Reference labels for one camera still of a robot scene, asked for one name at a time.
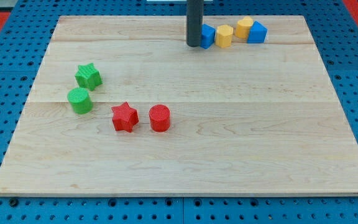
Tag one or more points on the green cylinder block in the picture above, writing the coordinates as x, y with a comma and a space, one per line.
79, 100

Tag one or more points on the red star block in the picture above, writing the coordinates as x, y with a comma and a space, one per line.
124, 117

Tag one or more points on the light wooden board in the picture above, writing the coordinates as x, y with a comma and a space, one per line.
250, 120

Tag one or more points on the yellow hexagon block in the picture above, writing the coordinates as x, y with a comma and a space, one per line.
224, 36

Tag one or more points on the blue triangle block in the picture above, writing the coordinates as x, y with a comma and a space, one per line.
257, 33

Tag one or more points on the yellow heart block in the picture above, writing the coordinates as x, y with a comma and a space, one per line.
243, 27

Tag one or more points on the green star block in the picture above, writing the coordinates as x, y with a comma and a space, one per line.
88, 76

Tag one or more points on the red cylinder block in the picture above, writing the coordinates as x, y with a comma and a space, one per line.
159, 116

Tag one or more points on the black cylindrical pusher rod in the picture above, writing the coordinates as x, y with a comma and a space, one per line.
194, 22

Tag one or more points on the blue cube block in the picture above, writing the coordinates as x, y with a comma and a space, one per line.
207, 36

